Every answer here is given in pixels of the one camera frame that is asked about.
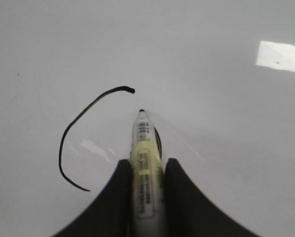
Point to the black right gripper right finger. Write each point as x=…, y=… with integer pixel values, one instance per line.
x=190, y=213

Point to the white black whiteboard marker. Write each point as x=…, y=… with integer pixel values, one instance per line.
x=148, y=205

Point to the white whiteboard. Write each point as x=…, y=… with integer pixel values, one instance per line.
x=75, y=73

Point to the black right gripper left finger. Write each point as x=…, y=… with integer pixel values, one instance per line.
x=108, y=215

